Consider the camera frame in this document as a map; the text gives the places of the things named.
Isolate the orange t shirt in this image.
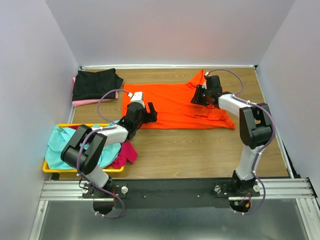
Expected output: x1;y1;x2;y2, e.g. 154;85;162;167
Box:
124;70;236;130

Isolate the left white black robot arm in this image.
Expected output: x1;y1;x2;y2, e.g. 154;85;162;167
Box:
60;102;158;198

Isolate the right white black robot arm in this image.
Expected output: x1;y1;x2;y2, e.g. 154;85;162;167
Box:
191;73;276;196

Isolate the magenta t shirt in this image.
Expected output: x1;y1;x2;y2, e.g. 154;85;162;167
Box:
67;124;139;170

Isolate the black folded t shirt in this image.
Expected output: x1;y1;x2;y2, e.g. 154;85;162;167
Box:
72;68;124;101

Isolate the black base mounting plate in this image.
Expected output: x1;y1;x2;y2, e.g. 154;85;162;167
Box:
81;177;262;214

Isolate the teal t shirt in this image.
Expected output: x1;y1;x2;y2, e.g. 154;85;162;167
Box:
44;119;127;171

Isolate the yellow plastic bin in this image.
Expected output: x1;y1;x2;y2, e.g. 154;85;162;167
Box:
42;123;125;174

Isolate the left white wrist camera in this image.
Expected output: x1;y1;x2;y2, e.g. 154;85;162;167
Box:
128;91;144;105

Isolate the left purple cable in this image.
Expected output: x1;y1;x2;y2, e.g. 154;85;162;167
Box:
76;89;133;219

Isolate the purple cable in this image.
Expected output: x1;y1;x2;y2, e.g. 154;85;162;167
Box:
76;89;133;219
204;68;277;216

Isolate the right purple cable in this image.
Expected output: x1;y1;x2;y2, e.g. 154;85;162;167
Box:
204;68;277;216

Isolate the aluminium rail frame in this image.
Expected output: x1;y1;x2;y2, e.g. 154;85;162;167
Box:
30;178;320;240

